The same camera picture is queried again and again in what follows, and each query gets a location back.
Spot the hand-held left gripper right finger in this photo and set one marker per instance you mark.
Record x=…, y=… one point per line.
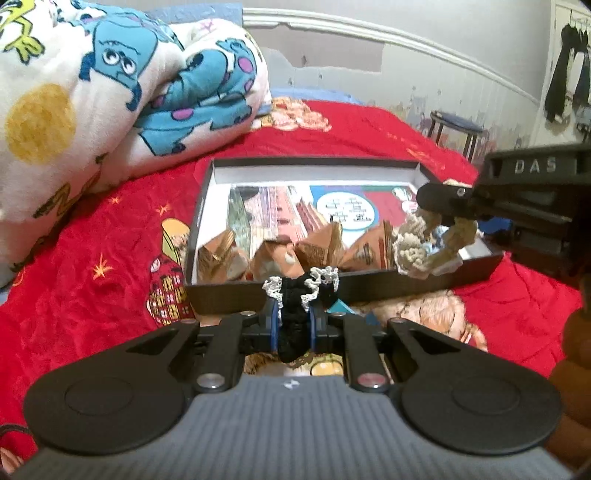
x=313, y=328

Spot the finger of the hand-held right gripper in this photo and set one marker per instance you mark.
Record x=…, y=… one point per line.
x=443, y=196

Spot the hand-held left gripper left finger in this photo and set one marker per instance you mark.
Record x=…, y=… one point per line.
x=273, y=323

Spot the black scrunchie with white lace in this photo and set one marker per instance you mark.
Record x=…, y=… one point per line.
x=293, y=318

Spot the beige crochet scrunchie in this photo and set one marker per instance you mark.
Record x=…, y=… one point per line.
x=461, y=235

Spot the black shallow cardboard box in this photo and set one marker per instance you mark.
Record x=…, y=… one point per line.
x=231, y=297

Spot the brown triangular snack packet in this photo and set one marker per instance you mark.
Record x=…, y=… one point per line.
x=277, y=258
x=318, y=247
x=367, y=254
x=217, y=258

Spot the person's right hand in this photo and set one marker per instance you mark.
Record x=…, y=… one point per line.
x=575, y=378

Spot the teal binder clip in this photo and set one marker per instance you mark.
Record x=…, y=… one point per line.
x=344, y=307

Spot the blue binder clip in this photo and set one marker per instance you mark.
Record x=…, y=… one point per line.
x=371, y=319

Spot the round black stool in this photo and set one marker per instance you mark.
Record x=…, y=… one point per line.
x=455, y=121

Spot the black hanging garment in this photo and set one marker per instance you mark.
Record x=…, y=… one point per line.
x=582, y=78
x=561, y=69

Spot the red printed bed sheet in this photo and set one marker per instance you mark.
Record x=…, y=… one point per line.
x=115, y=240

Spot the cartoon monster printed blanket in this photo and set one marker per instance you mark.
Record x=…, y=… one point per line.
x=69, y=115

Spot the white bed frame rail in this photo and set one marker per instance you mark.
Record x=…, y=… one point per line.
x=369, y=27

